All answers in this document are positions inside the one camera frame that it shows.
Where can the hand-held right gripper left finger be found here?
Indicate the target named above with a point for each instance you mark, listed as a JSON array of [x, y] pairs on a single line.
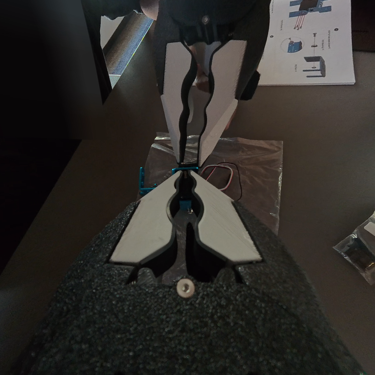
[[143, 231]]

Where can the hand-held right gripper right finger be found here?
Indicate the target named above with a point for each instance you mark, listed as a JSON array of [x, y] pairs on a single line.
[[225, 228]]

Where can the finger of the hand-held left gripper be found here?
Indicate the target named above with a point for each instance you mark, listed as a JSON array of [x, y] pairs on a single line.
[[227, 82], [172, 88]]

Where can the blue perforated metal bracket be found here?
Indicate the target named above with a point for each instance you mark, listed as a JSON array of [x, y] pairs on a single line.
[[142, 178]]

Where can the person's left forearm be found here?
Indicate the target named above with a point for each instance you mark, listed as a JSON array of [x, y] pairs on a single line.
[[149, 8]]

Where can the person's left hand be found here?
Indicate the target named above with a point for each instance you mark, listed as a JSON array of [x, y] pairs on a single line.
[[202, 79]]

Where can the large clear plastic bag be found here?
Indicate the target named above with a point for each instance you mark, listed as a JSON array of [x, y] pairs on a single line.
[[257, 164]]

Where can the white instruction manual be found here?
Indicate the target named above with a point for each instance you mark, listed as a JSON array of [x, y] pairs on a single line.
[[337, 44]]

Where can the dark brown flat case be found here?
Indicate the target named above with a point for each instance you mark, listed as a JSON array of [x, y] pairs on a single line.
[[366, 23]]

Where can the zip bag with black parts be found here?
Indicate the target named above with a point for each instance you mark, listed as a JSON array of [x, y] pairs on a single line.
[[360, 252]]

